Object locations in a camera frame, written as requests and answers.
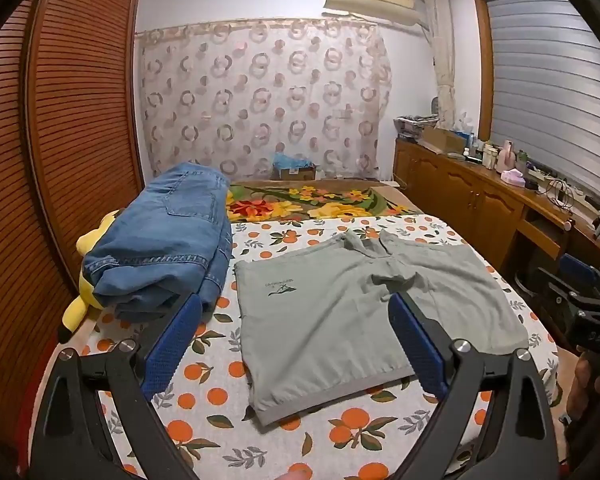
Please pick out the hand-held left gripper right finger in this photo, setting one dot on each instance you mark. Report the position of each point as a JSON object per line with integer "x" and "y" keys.
{"x": 417, "y": 345}

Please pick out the pink pouch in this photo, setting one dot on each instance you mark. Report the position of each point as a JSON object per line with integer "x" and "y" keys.
{"x": 514, "y": 178}

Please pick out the cardboard box with label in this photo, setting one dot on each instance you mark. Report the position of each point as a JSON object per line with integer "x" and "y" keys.
{"x": 297, "y": 174}

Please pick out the grey pants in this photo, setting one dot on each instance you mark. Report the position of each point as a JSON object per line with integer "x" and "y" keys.
{"x": 330, "y": 320}

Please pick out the person's right hand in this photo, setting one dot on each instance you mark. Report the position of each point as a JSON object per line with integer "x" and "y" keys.
{"x": 580, "y": 385}

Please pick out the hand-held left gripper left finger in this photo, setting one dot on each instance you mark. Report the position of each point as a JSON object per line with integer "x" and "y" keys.
{"x": 172, "y": 345}

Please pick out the green bottle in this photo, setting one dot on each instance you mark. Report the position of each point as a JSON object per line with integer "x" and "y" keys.
{"x": 521, "y": 162}

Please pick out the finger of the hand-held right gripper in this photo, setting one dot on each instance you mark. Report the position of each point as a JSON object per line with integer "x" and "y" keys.
{"x": 580, "y": 271}
{"x": 562, "y": 295}

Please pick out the grey window blind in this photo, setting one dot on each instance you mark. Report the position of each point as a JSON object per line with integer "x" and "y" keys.
{"x": 550, "y": 90}

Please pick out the folded blue denim jeans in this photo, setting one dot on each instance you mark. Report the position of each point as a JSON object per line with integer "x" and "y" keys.
{"x": 165, "y": 240}

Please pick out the blue plastic bag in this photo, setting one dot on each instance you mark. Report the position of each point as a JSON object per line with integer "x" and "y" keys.
{"x": 290, "y": 161}

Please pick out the wooden cabinet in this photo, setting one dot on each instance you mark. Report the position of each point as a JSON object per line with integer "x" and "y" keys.
{"x": 470, "y": 200}

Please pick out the flat open cardboard box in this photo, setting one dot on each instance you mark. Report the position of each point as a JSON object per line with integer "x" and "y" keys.
{"x": 442, "y": 141}

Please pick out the floral blanket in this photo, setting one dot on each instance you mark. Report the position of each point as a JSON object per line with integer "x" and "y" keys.
{"x": 300, "y": 202}

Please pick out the pink bottle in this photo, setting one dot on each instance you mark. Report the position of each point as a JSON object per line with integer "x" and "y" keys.
{"x": 506, "y": 157}

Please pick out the yellow plush toy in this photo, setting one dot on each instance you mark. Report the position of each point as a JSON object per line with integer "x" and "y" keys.
{"x": 87, "y": 292}

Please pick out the beige window curtain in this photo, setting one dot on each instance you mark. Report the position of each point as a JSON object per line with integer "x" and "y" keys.
{"x": 442, "y": 60}

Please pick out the louvered wooden wardrobe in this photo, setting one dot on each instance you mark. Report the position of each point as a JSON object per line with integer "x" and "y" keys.
{"x": 65, "y": 160}

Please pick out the orange print bedsheet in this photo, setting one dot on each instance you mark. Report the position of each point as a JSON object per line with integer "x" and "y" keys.
{"x": 300, "y": 440}

